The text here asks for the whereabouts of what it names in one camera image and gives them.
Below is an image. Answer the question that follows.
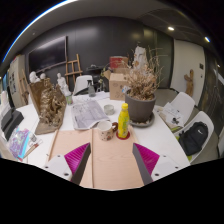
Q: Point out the gripper magenta and grey right finger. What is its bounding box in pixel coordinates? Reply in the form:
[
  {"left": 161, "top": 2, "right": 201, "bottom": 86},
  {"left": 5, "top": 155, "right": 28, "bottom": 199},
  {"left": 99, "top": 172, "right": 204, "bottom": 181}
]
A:
[{"left": 132, "top": 143, "right": 160, "bottom": 185}]

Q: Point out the gripper magenta and grey left finger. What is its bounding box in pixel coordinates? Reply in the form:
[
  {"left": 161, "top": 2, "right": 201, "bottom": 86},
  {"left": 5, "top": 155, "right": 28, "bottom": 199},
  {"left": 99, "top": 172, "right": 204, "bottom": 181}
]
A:
[{"left": 64, "top": 143, "right": 91, "bottom": 185}]

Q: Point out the yellow plastic bottle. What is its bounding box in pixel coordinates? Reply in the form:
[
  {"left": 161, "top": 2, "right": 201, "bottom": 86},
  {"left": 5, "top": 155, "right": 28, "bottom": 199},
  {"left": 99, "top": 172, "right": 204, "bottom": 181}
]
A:
[{"left": 118, "top": 103, "right": 129, "bottom": 136}]

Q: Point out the wooden stick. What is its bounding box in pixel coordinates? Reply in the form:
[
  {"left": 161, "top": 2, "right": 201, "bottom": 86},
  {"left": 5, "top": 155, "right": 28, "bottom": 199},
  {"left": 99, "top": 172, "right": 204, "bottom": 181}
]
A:
[{"left": 47, "top": 129, "right": 59, "bottom": 161}]

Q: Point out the red round coaster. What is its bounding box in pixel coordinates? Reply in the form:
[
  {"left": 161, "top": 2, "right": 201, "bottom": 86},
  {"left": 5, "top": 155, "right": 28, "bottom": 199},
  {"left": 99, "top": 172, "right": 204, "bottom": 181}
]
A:
[{"left": 116, "top": 131, "right": 130, "bottom": 140}]

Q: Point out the patterned ceramic mug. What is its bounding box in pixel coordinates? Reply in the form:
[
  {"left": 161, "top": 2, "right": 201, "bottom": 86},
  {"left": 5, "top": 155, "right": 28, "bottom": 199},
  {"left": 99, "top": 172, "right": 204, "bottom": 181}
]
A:
[{"left": 97, "top": 121, "right": 118, "bottom": 141}]

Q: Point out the newspaper sheet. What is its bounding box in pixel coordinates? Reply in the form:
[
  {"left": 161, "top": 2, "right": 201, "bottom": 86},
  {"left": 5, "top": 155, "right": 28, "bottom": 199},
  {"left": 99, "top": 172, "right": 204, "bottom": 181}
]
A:
[{"left": 71, "top": 100, "right": 109, "bottom": 130}]

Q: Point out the black backpack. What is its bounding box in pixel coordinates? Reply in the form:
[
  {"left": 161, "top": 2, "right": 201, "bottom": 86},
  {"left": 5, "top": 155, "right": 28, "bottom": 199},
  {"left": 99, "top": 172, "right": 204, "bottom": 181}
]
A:
[{"left": 178, "top": 122, "right": 208, "bottom": 156}]

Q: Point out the white chair with backpack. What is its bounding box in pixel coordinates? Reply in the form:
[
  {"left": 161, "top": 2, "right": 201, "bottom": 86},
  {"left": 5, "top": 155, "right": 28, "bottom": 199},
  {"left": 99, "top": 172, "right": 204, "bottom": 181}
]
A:
[{"left": 175, "top": 111, "right": 214, "bottom": 163}]

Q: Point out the white chair with papers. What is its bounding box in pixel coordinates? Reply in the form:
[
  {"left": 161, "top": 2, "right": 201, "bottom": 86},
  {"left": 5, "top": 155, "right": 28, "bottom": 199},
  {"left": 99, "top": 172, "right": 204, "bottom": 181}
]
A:
[{"left": 154, "top": 92, "right": 195, "bottom": 132}]

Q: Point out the small glass cup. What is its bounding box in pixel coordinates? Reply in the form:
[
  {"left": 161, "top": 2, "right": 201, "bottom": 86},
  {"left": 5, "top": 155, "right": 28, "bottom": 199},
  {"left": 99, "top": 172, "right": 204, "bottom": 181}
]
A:
[{"left": 104, "top": 104, "right": 115, "bottom": 115}]

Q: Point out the colourful purple booklet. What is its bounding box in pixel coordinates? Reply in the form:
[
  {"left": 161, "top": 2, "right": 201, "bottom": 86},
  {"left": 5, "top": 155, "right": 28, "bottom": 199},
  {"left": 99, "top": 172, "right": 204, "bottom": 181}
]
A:
[{"left": 9, "top": 128, "right": 38, "bottom": 161}]

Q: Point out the green-labelled clear bottle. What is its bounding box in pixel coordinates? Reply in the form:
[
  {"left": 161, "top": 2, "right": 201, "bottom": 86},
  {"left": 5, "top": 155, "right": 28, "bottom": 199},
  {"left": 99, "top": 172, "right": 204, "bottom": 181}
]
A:
[{"left": 65, "top": 94, "right": 73, "bottom": 105}]

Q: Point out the golden rock sculpture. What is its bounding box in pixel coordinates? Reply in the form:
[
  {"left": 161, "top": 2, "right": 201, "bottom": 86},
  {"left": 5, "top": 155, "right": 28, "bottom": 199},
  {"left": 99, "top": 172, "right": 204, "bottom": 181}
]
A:
[{"left": 28, "top": 78, "right": 66, "bottom": 135}]

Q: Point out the white chair behind table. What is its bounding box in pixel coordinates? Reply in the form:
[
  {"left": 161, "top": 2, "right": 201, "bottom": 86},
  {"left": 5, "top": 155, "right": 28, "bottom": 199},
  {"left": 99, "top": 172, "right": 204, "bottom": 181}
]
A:
[{"left": 73, "top": 75, "right": 93, "bottom": 95}]

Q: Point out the grey pot with dried plant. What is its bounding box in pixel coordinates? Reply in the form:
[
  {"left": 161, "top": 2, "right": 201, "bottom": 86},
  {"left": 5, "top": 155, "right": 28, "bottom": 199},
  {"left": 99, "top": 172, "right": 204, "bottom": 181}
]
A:
[{"left": 125, "top": 46, "right": 162, "bottom": 125}]

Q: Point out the cardboard box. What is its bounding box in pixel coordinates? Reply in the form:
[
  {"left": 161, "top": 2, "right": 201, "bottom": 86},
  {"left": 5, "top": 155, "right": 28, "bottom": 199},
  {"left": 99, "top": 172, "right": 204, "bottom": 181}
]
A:
[{"left": 104, "top": 68, "right": 129, "bottom": 100}]

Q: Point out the white plaster bust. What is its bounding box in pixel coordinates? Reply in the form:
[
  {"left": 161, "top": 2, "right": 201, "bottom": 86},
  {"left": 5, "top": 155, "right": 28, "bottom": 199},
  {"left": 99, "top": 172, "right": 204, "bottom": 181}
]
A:
[{"left": 29, "top": 71, "right": 40, "bottom": 83}]

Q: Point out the wooden easel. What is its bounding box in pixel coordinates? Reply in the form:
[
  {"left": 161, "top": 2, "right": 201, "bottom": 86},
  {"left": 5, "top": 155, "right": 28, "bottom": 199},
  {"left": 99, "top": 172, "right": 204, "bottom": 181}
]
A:
[{"left": 65, "top": 55, "right": 83, "bottom": 84}]

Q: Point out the red box on shelf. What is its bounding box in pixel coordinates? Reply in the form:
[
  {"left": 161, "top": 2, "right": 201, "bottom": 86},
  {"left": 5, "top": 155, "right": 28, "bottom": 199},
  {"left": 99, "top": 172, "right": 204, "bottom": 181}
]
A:
[{"left": 109, "top": 56, "right": 128, "bottom": 69}]

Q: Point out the wooden figure by wall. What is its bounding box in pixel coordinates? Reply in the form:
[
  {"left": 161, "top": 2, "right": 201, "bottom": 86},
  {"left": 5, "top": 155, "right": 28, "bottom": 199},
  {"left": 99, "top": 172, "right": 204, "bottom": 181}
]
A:
[{"left": 184, "top": 69, "right": 194, "bottom": 97}]

